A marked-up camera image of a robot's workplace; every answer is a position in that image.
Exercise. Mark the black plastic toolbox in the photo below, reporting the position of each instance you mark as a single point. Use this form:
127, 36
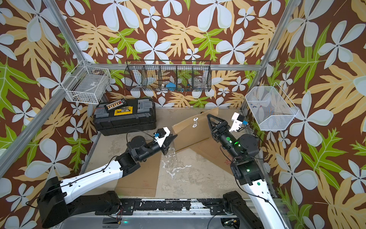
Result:
139, 114

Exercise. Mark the blue object in basket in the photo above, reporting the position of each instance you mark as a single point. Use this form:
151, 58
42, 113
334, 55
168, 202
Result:
171, 86

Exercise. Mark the kraft file bag with string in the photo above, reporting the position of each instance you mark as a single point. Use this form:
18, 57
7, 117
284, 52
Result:
142, 182

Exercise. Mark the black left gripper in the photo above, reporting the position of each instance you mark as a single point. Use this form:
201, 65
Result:
166, 143

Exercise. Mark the white wire basket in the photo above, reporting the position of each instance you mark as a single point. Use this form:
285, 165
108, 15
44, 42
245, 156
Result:
87, 83
271, 107

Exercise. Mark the black wire basket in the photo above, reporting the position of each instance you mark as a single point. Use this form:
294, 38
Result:
188, 75

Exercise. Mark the screwdriver bit set case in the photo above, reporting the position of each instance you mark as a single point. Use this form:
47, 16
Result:
115, 105

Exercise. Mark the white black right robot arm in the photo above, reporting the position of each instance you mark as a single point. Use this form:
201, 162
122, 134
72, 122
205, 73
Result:
248, 176

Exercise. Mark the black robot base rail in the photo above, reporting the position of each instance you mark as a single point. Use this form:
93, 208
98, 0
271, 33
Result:
169, 213

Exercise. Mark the white wire basket left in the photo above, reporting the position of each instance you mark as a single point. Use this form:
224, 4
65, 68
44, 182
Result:
87, 83

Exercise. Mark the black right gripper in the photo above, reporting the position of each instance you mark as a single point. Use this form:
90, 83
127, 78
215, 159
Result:
219, 136

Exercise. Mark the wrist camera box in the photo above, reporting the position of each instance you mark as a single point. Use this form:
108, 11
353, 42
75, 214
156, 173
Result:
239, 122
160, 135

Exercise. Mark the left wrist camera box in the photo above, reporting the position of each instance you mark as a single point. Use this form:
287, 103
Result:
160, 135

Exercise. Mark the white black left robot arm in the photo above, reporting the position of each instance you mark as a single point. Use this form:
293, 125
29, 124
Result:
61, 199

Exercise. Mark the white wire basket right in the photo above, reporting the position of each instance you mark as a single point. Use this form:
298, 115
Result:
271, 107

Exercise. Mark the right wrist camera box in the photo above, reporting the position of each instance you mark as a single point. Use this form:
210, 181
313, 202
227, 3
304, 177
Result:
239, 122

